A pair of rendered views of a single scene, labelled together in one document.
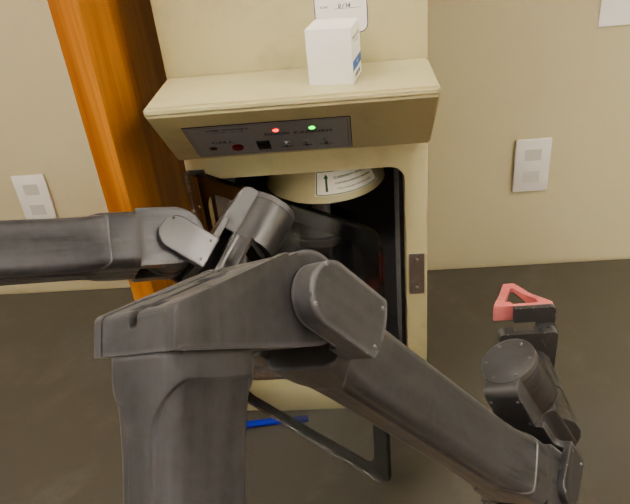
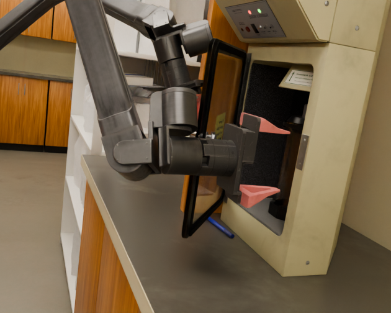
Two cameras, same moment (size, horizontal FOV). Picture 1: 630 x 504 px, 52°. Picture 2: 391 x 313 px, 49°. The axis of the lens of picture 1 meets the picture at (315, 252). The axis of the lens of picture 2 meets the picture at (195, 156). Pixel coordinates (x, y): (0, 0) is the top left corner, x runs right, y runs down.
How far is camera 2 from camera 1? 0.90 m
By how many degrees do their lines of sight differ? 61
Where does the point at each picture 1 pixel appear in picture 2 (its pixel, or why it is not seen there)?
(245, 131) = (242, 12)
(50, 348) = not seen: hidden behind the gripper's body
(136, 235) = (150, 12)
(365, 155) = (301, 53)
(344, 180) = (300, 77)
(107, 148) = (210, 18)
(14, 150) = not seen: hidden behind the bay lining
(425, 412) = (78, 23)
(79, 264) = (131, 14)
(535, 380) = (167, 98)
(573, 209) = not seen: outside the picture
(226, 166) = (257, 53)
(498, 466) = (95, 89)
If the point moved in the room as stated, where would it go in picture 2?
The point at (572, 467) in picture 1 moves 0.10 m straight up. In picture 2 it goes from (136, 147) to (144, 76)
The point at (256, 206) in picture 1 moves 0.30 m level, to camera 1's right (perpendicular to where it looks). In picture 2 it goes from (199, 25) to (287, 20)
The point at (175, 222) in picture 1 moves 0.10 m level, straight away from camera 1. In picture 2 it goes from (162, 12) to (198, 20)
